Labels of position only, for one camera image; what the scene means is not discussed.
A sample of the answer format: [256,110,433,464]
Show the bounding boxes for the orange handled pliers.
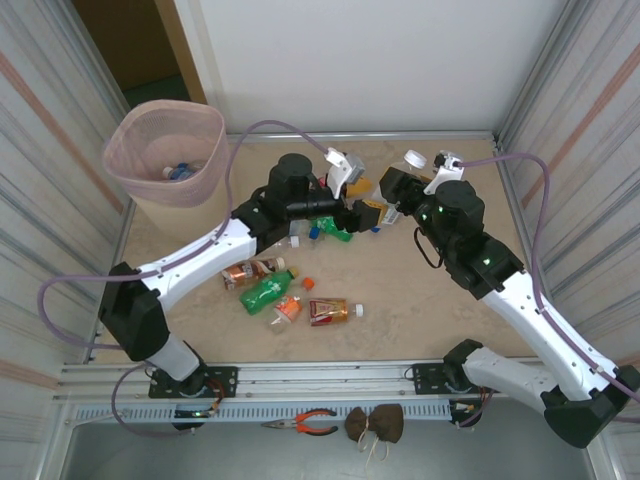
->
[259,408,340,436]

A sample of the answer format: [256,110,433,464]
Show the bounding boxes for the right base circuit board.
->
[448,397,484,430]

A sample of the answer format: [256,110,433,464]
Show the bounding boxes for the red gold label tea bottle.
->
[307,297,365,328]

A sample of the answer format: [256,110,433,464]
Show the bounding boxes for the brown cloth pouch with string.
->
[343,403,405,469]

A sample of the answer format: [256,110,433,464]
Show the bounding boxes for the grey slotted cable duct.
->
[69,401,496,425]

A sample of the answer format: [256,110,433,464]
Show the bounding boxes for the left black mount plate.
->
[148,365,239,400]

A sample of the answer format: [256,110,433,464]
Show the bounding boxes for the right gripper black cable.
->
[412,226,445,270]

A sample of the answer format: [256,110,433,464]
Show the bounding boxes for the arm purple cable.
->
[38,119,334,440]
[459,152,640,426]

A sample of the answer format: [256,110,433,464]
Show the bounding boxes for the pink mesh bin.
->
[102,98,232,241]

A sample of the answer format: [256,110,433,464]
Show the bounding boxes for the black mount plate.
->
[410,360,496,397]
[148,365,239,400]

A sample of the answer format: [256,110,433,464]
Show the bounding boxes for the green soda bottle yellow cap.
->
[315,215,355,245]
[238,266,300,317]

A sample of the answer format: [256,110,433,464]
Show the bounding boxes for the brown door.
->
[71,0,207,104]

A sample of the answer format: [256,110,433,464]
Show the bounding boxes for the right black mount plate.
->
[410,360,496,397]

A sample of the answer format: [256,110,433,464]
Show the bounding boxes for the base circuit board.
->
[171,405,222,434]
[448,397,484,430]

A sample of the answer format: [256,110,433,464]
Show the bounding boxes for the left base circuit board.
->
[171,405,222,434]

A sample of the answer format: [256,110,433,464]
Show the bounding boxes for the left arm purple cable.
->
[38,119,334,440]

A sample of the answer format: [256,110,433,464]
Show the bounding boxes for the orange label clear bottle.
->
[265,294,304,336]

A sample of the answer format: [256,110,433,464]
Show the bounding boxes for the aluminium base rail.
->
[53,360,556,402]

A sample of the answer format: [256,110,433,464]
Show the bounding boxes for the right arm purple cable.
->
[459,152,640,426]

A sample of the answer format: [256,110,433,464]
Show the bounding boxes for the brown label drink bottle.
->
[220,257,287,292]

